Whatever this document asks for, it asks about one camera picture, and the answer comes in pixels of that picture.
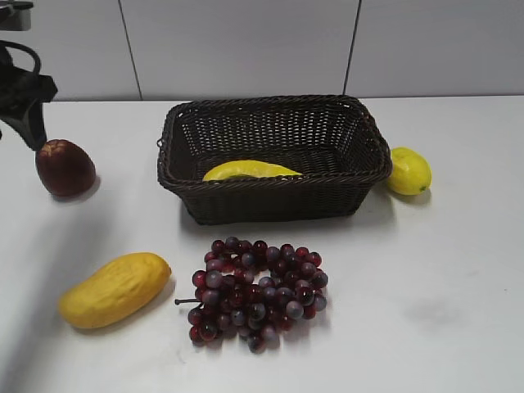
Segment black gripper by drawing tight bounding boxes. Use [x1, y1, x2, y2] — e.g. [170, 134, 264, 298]
[1, 40, 57, 150]

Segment yellow banana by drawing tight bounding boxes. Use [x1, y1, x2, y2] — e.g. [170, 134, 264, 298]
[202, 160, 300, 181]

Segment dark brown woven basket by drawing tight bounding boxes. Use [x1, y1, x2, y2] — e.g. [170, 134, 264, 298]
[157, 95, 392, 225]

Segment dark red apple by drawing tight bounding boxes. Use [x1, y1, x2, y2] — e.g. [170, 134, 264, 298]
[35, 139, 97, 198]

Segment yellow mango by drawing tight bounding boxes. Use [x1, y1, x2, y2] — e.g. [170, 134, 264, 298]
[58, 252, 171, 329]

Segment red grape bunch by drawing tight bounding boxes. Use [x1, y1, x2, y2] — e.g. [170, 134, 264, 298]
[174, 237, 328, 354]

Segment yellow lemon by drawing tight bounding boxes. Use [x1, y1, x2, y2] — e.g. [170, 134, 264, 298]
[386, 147, 432, 196]

